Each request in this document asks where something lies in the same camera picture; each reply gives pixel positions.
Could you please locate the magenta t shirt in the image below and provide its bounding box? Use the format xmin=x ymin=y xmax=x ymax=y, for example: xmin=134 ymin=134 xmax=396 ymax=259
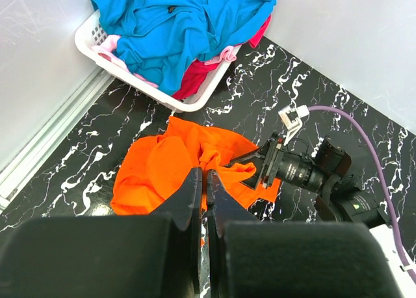
xmin=167 ymin=0 xmax=277 ymax=99

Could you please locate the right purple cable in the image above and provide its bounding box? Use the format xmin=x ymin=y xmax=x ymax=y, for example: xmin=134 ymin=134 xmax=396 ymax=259
xmin=306 ymin=105 xmax=416 ymax=276

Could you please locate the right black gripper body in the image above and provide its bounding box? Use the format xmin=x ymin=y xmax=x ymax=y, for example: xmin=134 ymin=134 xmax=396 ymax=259
xmin=258 ymin=133 xmax=328 ymax=192

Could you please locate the white plastic laundry basket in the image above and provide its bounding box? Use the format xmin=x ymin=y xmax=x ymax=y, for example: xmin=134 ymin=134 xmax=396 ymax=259
xmin=74 ymin=11 xmax=230 ymax=113

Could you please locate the light pink t shirt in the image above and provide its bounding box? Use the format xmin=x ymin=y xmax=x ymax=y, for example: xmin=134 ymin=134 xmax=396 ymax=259
xmin=91 ymin=0 xmax=237 ymax=89

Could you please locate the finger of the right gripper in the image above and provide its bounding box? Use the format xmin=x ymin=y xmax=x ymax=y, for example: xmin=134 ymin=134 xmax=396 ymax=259
xmin=225 ymin=139 xmax=272 ymax=167
xmin=240 ymin=175 xmax=262 ymax=190

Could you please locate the blue t shirt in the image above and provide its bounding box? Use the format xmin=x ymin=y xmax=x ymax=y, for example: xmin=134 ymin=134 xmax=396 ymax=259
xmin=90 ymin=0 xmax=277 ymax=96

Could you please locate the black marble pattern mat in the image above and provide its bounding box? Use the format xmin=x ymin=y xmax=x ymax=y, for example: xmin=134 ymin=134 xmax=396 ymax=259
xmin=1 ymin=39 xmax=415 ymax=258

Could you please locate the orange t shirt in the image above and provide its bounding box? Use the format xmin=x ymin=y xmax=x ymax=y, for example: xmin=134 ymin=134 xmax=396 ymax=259
xmin=110 ymin=116 xmax=281 ymax=215

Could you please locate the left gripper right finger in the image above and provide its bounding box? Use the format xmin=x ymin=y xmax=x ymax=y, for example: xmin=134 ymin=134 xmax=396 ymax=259
xmin=207 ymin=170 xmax=257 ymax=297

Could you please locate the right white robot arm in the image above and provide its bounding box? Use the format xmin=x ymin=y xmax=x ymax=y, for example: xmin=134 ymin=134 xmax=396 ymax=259
xmin=228 ymin=133 xmax=415 ymax=280

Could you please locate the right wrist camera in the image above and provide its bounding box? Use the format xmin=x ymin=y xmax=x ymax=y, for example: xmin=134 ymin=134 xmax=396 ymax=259
xmin=278 ymin=105 xmax=309 ymax=146

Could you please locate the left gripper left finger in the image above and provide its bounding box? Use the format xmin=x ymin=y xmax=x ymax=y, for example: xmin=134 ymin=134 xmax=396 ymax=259
xmin=152 ymin=168 xmax=202 ymax=295

